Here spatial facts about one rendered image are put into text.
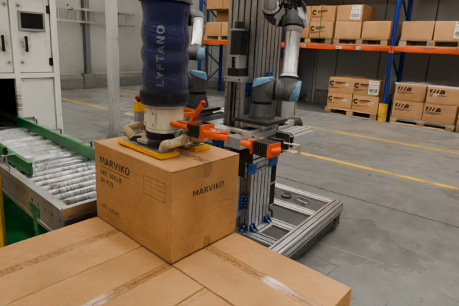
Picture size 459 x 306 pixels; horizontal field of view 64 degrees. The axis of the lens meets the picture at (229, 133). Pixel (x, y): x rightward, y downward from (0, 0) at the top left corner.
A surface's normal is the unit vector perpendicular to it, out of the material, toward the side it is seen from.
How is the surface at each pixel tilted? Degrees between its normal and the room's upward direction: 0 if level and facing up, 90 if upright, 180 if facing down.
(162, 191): 90
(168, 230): 90
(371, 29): 89
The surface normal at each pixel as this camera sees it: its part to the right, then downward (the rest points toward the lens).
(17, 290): 0.04, -0.97
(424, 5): -0.61, 0.15
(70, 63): 0.79, 0.18
